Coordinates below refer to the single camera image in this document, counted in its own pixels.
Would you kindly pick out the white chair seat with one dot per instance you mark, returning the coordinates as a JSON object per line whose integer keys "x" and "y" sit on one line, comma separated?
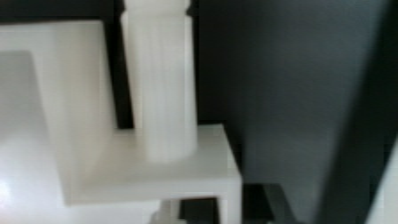
{"x": 88, "y": 174}

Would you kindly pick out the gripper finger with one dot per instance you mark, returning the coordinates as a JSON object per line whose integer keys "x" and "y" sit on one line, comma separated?
{"x": 266, "y": 208}

